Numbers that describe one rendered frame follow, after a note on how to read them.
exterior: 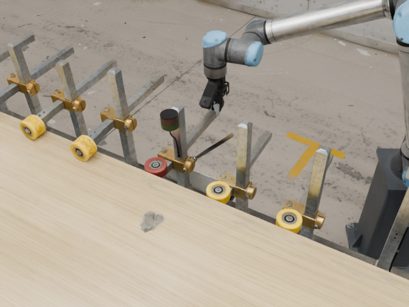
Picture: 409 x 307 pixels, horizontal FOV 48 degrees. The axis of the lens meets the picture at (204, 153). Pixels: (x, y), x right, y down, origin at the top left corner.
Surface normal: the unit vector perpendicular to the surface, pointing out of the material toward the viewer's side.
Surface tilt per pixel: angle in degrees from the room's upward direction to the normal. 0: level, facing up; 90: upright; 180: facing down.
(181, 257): 0
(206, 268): 0
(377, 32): 90
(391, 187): 0
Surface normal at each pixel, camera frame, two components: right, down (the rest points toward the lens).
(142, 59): -0.03, -0.73
